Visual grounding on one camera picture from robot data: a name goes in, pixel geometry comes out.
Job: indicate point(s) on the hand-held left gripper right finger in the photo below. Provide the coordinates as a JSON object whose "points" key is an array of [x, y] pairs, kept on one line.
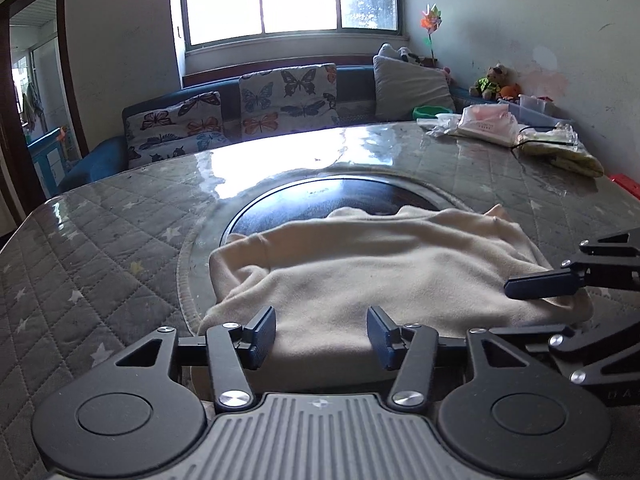
{"points": [[380, 335]]}

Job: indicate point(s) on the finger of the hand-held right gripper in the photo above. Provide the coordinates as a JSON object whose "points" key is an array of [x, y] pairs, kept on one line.
{"points": [[565, 342], [542, 284]]}

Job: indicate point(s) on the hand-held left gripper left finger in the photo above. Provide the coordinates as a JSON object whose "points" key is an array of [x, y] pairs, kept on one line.
{"points": [[262, 332]]}

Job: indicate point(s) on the cream long-sleeved shirt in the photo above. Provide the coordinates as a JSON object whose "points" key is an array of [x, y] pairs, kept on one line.
{"points": [[375, 270]]}

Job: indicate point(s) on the hanging clothes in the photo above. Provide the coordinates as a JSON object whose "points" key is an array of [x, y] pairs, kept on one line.
{"points": [[31, 105]]}

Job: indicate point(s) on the yellow green folded cloth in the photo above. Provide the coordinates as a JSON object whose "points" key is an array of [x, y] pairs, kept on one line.
{"points": [[570, 160]]}

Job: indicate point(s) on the red plastic stool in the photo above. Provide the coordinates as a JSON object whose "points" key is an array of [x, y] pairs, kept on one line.
{"points": [[627, 183]]}

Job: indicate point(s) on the dark round table insert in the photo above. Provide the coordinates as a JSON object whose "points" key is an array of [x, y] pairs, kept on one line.
{"points": [[300, 205]]}

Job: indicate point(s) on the clear plastic bag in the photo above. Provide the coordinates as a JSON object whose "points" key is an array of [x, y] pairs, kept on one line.
{"points": [[550, 136]]}

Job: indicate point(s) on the white pink tissue pack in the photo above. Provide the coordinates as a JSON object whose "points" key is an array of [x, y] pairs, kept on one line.
{"points": [[485, 125]]}

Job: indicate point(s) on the clear plastic box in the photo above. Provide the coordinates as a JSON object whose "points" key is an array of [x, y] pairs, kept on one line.
{"points": [[535, 105]]}

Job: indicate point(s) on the crumpled clear plastic wrapper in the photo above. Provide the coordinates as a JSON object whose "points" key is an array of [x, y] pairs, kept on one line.
{"points": [[440, 124]]}

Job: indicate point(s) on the orange toy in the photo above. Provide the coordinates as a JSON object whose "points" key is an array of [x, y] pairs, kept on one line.
{"points": [[509, 93]]}

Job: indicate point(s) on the brown teddy bear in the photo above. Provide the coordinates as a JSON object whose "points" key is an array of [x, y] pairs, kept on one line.
{"points": [[490, 85]]}

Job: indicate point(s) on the green bowl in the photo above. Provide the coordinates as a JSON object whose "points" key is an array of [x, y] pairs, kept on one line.
{"points": [[430, 111]]}

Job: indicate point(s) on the butterfly print cushion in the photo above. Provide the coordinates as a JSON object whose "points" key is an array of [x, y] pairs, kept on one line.
{"points": [[170, 130], [285, 100]]}

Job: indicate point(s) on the blue sofa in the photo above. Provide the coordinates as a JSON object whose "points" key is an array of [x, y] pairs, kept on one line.
{"points": [[230, 105]]}

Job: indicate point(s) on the pink plush toy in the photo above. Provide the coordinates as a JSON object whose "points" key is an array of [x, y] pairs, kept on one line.
{"points": [[446, 74]]}

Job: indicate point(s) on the grey pillow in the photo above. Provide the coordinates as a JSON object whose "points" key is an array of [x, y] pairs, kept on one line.
{"points": [[410, 87]]}

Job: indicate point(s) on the black white plush toy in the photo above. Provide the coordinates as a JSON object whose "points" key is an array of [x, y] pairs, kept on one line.
{"points": [[405, 54]]}

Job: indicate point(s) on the blue cabinet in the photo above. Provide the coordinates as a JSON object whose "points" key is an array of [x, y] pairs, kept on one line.
{"points": [[47, 160]]}

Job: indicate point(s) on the colourful pinwheel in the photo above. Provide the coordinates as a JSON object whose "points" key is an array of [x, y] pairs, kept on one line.
{"points": [[431, 20]]}

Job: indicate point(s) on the dark wooden door frame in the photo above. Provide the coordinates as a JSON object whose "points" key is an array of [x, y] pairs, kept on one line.
{"points": [[7, 110]]}

